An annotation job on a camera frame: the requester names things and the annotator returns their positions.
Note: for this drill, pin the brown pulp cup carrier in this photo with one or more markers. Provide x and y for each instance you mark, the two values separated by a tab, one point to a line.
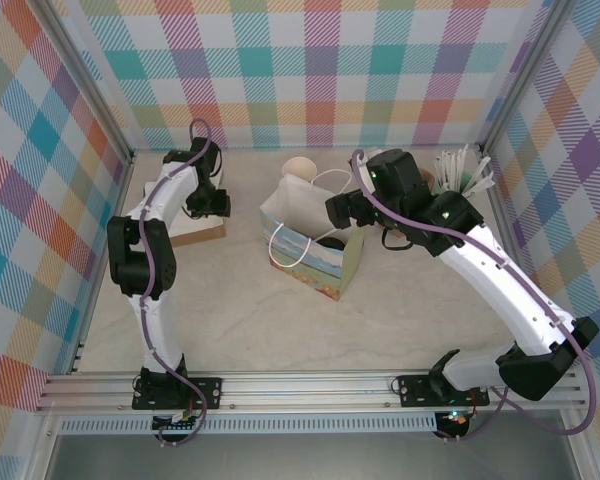
428	182

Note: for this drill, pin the paper gift bag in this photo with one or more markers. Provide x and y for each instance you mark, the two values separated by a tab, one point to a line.
305	275

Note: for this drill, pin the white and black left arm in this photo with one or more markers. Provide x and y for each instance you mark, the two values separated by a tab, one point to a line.
155	325

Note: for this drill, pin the right controller board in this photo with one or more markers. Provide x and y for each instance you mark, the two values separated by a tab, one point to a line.
455	422

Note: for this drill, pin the controller board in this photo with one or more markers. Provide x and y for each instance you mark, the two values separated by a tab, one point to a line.
455	422
175	425

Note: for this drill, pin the left controller board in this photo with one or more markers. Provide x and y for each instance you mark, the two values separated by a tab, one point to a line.
175	425

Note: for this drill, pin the grey metal panel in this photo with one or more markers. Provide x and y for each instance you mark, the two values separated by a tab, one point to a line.
305	460

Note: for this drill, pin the aluminium right side rail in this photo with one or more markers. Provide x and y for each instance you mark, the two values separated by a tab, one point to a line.
510	235

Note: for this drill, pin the aluminium left frame post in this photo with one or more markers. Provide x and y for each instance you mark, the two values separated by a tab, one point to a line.
90	85

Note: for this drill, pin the aluminium frame post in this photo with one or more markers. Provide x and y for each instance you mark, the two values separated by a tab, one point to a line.
90	85
520	80

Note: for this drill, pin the aluminium right frame post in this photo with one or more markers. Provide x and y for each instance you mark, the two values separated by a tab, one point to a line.
520	80

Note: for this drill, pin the aluminium left side rail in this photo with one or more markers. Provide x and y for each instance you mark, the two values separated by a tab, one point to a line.
87	320

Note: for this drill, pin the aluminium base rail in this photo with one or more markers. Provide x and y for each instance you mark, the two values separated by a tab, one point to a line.
305	390

